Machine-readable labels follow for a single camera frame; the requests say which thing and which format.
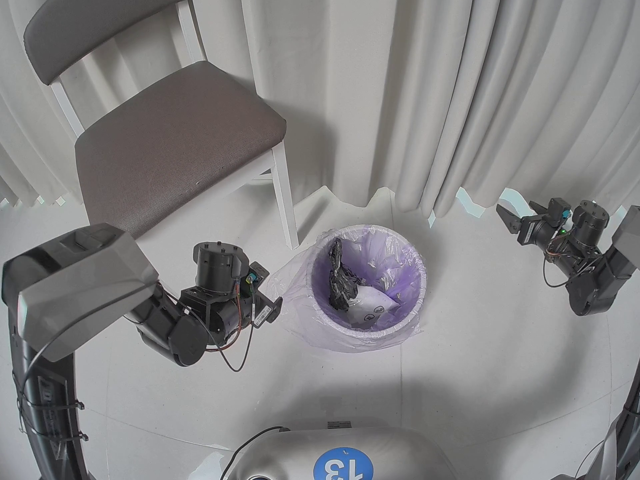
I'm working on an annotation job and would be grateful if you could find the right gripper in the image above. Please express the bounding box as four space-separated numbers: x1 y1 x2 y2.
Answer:
496 200 554 247

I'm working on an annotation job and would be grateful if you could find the purple plastic bag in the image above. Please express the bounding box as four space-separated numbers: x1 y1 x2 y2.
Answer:
263 224 430 355

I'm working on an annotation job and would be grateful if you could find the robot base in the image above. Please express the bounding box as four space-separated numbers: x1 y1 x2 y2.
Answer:
197 418 457 480

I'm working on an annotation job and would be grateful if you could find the white trash bin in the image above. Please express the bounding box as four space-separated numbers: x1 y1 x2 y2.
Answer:
311 224 429 340

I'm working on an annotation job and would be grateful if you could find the crumpled black plastic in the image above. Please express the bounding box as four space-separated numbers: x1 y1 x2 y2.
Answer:
327 238 369 313

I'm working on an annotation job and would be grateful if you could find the white curtain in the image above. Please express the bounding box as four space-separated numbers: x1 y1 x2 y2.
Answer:
0 0 640 219

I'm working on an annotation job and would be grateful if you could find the white chair with grey seat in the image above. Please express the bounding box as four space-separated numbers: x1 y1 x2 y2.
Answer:
23 0 300 250

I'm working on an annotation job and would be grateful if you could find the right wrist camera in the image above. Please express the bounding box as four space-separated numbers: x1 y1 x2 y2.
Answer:
546 197 572 229

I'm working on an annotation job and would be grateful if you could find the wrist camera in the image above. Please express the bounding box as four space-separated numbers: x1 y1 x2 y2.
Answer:
247 262 284 328
546 197 572 229

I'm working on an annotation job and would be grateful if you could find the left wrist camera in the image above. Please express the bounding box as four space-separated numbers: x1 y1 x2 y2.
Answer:
247 262 284 328

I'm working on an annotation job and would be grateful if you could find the black cable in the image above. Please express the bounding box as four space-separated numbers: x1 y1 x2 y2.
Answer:
222 425 292 479

